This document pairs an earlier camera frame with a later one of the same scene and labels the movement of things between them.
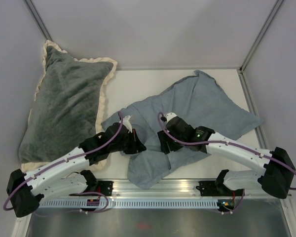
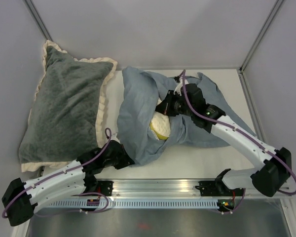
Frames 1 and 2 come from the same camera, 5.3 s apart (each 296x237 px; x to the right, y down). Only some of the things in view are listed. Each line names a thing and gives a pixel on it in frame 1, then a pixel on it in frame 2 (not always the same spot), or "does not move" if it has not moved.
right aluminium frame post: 261,29 does not move
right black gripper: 164,137 to 165,107
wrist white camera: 170,115 to 178,89
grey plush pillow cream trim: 63,113 does not move
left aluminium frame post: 38,19 does not move
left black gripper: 136,146 to 126,160
